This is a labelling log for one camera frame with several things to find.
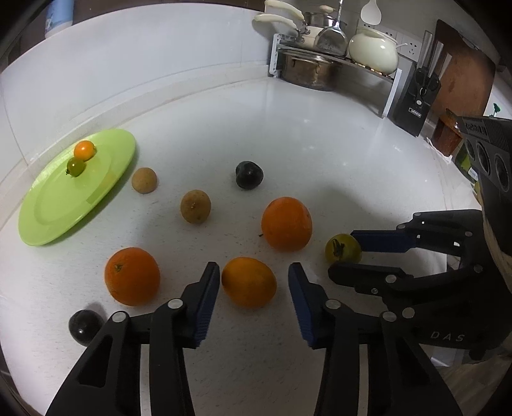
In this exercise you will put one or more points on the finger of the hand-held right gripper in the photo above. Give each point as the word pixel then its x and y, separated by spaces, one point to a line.
pixel 380 240
pixel 360 276

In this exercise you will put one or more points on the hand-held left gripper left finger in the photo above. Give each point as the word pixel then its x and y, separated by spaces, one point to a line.
pixel 208 304

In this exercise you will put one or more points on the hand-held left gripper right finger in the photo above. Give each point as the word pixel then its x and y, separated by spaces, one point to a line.
pixel 302 308

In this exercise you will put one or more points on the yellow-green cherry tomato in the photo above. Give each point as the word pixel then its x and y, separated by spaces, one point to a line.
pixel 342 248

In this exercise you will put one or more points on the orange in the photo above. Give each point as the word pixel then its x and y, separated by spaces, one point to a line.
pixel 248 282
pixel 132 276
pixel 286 224

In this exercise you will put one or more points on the brown longan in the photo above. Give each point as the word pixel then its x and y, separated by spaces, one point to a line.
pixel 144 180
pixel 195 206

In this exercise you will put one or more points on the dark purple grape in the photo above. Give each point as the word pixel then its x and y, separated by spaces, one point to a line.
pixel 248 175
pixel 84 326

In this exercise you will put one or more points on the green plate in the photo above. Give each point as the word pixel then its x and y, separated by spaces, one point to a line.
pixel 60 208

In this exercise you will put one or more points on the green cherry tomato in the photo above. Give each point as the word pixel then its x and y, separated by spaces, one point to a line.
pixel 76 167

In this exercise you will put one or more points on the orange cherry tomato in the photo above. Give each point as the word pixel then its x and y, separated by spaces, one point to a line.
pixel 84 150

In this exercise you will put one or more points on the green packet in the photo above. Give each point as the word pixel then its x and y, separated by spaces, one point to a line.
pixel 464 162

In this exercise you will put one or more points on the black knife block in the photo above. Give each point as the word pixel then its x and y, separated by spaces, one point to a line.
pixel 416 112

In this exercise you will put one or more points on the steel stock pot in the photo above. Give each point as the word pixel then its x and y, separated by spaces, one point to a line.
pixel 308 72

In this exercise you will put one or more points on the brown cutting board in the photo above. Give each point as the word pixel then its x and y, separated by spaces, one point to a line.
pixel 464 76

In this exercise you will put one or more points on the cream ceramic pot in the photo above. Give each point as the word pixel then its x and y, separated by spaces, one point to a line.
pixel 372 50

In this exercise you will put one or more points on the white metal pot rack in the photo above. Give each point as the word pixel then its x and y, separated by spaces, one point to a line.
pixel 276 56

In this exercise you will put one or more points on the white ladle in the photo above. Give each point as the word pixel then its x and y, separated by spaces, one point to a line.
pixel 372 12

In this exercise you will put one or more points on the blue white bottle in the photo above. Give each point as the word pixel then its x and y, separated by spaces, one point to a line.
pixel 60 18

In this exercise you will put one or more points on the white wall outlet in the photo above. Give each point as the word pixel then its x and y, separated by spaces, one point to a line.
pixel 410 48

